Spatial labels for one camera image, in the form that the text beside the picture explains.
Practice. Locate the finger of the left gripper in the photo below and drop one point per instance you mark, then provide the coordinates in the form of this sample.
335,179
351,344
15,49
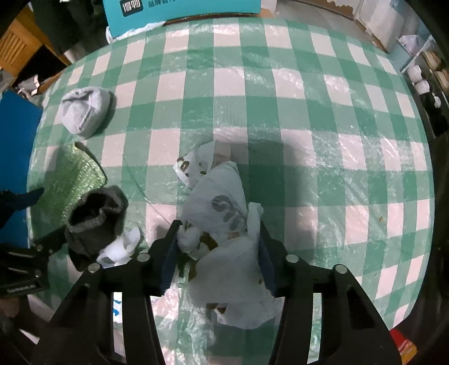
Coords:
10,202

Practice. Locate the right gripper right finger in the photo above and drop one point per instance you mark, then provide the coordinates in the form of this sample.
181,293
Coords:
352,330

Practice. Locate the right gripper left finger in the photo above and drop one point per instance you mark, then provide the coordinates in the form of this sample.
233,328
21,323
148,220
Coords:
81,330

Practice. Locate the green sparkly knit cloth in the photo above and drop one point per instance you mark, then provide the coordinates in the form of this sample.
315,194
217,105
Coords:
70,173

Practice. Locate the dark grey sock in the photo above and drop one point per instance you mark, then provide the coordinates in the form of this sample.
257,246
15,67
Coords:
96,220

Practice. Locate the white blue striped sock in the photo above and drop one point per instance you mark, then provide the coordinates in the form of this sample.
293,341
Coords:
120,251

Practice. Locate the light grey sock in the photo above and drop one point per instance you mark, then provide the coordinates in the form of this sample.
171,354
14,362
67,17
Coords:
83,110

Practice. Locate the white patterned sock bundle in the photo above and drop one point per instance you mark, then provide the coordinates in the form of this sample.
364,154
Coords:
220,233

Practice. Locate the red packet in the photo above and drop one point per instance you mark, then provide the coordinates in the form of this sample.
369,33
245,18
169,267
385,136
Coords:
406,348

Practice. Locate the cardboard box blue rim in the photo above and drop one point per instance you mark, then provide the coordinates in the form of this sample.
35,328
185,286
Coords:
19,122

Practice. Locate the wooden louvered cabinet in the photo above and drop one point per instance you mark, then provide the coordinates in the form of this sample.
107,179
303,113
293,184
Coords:
22,40

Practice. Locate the green white checkered tablecloth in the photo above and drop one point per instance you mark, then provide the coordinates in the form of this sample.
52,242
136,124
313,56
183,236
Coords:
323,129

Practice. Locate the white plastic bag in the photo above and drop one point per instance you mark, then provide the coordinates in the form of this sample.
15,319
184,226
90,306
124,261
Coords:
150,26

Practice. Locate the teal shoe box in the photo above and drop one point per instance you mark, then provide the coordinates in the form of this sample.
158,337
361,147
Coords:
132,14

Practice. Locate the shoe rack with shoes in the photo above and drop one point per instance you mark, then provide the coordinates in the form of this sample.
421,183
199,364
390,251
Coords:
421,63

